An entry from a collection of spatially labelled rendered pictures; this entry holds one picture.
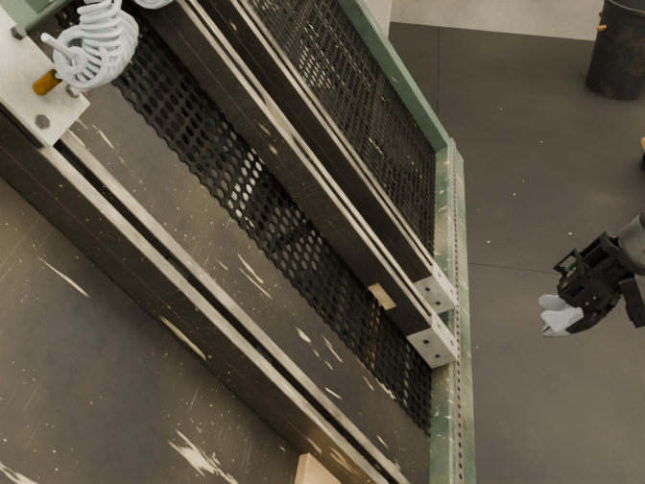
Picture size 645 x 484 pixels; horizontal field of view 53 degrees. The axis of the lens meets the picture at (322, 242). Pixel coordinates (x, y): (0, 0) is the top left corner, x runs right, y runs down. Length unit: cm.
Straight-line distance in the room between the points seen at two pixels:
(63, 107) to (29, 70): 5
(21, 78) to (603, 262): 82
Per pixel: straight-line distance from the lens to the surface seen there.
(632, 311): 113
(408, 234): 162
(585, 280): 106
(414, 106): 234
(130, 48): 77
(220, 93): 124
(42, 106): 78
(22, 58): 80
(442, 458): 147
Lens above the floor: 211
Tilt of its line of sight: 39 degrees down
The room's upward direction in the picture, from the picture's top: 3 degrees clockwise
